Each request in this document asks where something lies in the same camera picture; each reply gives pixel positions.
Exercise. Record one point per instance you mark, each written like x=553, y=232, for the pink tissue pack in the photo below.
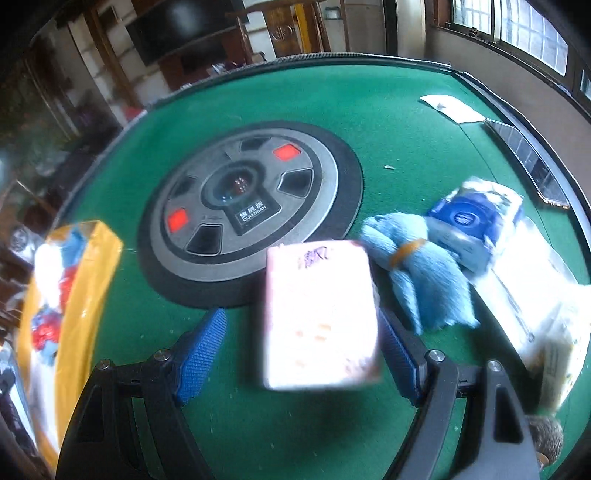
x=320, y=322

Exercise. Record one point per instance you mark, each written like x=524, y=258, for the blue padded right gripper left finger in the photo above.
x=194, y=354

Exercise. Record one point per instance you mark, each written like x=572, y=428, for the brown scouring ball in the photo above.
x=548, y=438

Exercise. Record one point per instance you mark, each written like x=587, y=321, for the yellow storage tray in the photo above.
x=63, y=305

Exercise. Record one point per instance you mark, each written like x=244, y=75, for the round mahjong table centre console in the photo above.
x=204, y=232

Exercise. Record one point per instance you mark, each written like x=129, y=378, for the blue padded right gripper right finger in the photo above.
x=405, y=354

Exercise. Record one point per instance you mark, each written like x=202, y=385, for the wall television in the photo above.
x=170, y=25

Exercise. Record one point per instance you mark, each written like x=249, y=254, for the blue white wet wipes pack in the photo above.
x=524, y=283

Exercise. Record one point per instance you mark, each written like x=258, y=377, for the wooden chair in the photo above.
x=294, y=27

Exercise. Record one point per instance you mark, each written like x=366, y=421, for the white paper card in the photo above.
x=453, y=108

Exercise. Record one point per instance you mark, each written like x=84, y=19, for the light blue towel cloth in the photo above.
x=426, y=280

